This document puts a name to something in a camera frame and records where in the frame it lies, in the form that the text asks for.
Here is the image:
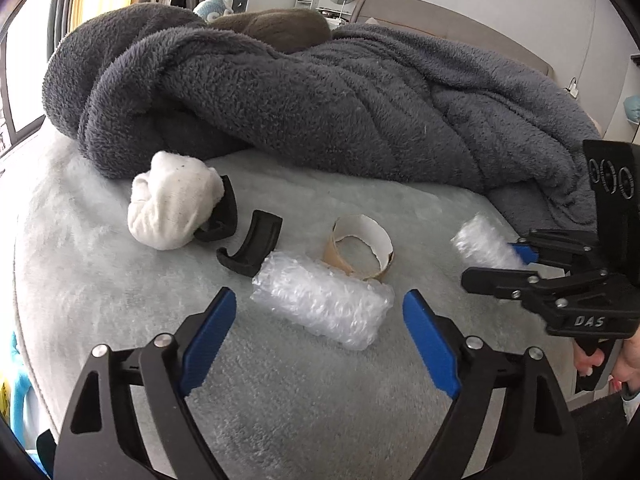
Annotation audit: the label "dark framed glass door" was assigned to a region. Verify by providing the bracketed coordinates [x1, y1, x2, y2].
[0, 10, 51, 146]

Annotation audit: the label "white sock ball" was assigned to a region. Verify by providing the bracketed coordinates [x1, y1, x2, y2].
[126, 151, 226, 251]

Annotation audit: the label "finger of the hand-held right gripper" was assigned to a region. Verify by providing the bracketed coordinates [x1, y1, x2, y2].
[461, 266, 611, 321]
[507, 229, 601, 273]

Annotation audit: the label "blue plastic clothes hanger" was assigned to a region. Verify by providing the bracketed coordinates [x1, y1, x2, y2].
[11, 332, 41, 453]

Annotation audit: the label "dark grey fleece blanket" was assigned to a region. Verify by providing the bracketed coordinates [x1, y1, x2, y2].
[42, 2, 601, 211]

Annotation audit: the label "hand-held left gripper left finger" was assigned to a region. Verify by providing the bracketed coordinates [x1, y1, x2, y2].
[52, 287, 238, 480]

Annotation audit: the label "grey curtain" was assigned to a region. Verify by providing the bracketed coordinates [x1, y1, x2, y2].
[47, 0, 81, 51]

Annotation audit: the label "torn cardboard tape core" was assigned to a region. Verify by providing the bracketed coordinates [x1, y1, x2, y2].
[322, 214, 396, 282]

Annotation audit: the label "person's right hand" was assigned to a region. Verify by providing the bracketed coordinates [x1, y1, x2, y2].
[572, 330, 640, 398]

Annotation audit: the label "blue white plush toy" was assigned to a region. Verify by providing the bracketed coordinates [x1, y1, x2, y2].
[192, 0, 236, 23]

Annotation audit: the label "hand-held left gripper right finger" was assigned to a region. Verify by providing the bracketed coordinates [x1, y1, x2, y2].
[402, 289, 583, 480]

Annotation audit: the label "person's grey fleece pants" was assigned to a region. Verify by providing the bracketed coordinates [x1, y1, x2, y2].
[570, 392, 633, 480]

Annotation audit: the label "small bubble wrap piece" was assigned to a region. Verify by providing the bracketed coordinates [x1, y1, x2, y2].
[450, 212, 526, 273]

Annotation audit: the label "black curved plastic piece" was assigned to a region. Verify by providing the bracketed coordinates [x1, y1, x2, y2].
[216, 209, 284, 277]
[194, 175, 240, 243]

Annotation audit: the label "brown padded headboard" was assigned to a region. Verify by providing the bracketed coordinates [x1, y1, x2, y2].
[352, 0, 555, 78]

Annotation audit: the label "large bubble wrap roll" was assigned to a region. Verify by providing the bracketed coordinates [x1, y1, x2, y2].
[251, 252, 395, 351]

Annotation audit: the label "brown pillow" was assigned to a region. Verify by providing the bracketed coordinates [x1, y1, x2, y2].
[207, 8, 332, 53]

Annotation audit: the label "grey plush bed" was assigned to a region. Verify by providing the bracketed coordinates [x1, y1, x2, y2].
[10, 135, 596, 480]

